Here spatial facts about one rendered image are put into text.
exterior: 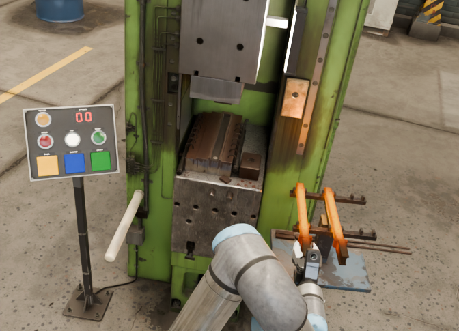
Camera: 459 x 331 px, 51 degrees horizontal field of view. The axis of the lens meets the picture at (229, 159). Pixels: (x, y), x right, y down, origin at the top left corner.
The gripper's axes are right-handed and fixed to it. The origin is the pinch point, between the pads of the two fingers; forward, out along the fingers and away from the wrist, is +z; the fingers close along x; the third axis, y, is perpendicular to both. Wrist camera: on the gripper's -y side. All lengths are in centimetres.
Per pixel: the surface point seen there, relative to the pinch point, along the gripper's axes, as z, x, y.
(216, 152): 49, -37, -1
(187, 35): 43, -51, -55
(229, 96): 42, -33, -33
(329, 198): 26.4, 11.3, -0.7
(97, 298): 37, -90, 92
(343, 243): 0.4, 13.1, -1.8
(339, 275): 11.9, 19.6, 26.5
